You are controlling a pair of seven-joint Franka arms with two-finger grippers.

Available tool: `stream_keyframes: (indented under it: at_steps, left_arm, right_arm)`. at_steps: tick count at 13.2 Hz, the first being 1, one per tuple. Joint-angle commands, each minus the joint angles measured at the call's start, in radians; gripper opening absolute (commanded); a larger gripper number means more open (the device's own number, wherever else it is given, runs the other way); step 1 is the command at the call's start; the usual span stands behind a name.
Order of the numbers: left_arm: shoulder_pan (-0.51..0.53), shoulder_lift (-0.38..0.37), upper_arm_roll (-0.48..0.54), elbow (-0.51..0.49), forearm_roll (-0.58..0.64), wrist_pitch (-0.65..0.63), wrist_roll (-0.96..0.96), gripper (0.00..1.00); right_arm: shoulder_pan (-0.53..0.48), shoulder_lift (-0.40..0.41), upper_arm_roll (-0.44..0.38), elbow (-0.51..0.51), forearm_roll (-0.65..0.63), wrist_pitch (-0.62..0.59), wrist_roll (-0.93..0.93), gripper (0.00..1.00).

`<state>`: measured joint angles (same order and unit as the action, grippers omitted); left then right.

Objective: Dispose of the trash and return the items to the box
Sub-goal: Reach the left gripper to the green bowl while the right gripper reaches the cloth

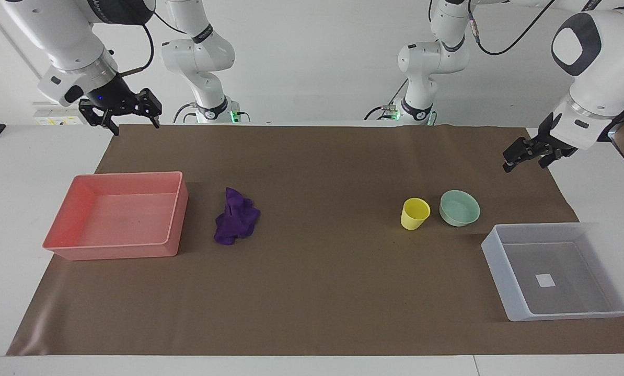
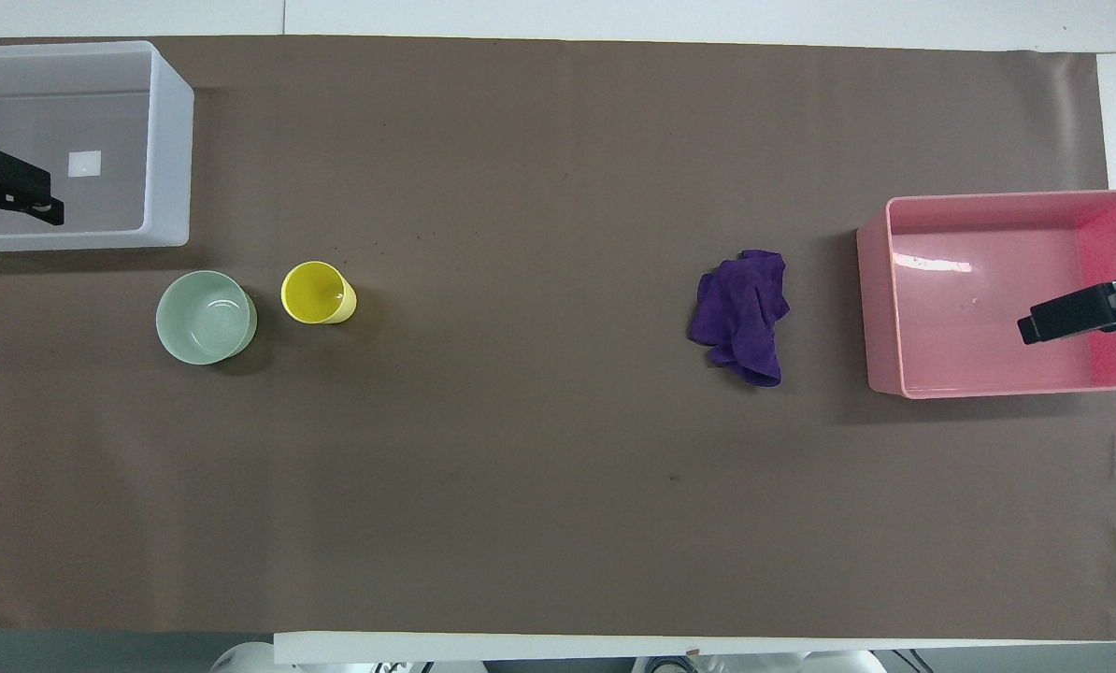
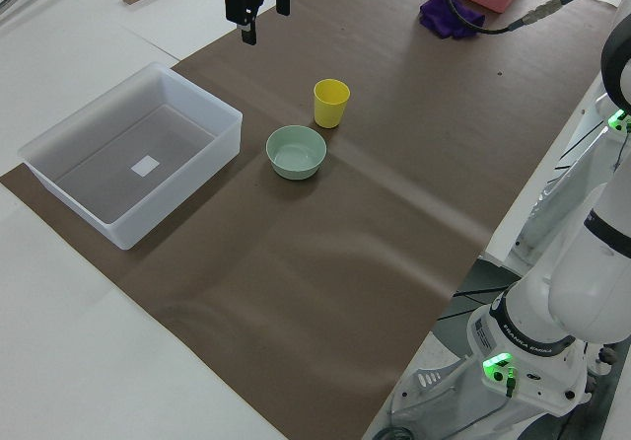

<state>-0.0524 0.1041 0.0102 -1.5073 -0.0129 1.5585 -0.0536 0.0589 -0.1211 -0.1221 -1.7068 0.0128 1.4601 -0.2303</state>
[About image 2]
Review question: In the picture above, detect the translucent white plastic box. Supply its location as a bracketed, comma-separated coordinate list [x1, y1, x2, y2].
[0, 40, 194, 253]

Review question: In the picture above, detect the pink plastic box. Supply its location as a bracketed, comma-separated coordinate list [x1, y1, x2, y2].
[856, 189, 1116, 400]

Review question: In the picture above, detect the pale green bowl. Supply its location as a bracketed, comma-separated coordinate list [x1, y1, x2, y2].
[155, 270, 259, 365]

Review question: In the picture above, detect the yellow plastic cup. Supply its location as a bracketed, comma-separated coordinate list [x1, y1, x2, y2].
[280, 261, 358, 325]

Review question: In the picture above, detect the purple cloth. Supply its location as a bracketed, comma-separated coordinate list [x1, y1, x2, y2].
[688, 249, 791, 388]

